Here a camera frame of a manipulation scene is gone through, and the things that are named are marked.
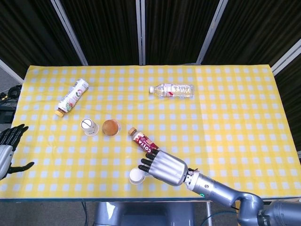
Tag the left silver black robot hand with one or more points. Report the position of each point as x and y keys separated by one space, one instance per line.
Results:
x=4 y=157

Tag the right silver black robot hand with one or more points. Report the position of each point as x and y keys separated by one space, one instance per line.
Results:
x=169 y=168

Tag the paper cup blue flower print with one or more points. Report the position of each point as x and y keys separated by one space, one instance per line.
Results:
x=136 y=174

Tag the paper cup with line mark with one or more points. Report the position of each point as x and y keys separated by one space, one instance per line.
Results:
x=89 y=127

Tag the orange jelly cup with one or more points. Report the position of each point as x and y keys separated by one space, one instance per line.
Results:
x=110 y=127

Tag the red Costa coffee bottle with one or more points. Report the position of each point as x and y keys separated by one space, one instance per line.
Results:
x=141 y=141

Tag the black equipment box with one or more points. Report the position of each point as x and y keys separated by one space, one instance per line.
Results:
x=5 y=114

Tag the grey robot torso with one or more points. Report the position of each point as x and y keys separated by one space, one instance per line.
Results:
x=141 y=214

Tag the white table leg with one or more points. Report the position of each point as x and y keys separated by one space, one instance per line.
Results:
x=208 y=212

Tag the yellow white checked tablecloth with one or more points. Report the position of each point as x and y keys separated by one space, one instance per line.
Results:
x=223 y=122

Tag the clear water bottle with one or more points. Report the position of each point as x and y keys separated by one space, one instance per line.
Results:
x=178 y=90

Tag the white label tea bottle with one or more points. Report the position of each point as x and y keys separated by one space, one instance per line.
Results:
x=73 y=96

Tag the white screen frame post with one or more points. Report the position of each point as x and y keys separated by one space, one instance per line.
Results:
x=141 y=31
x=285 y=58
x=211 y=31
x=10 y=71
x=69 y=31

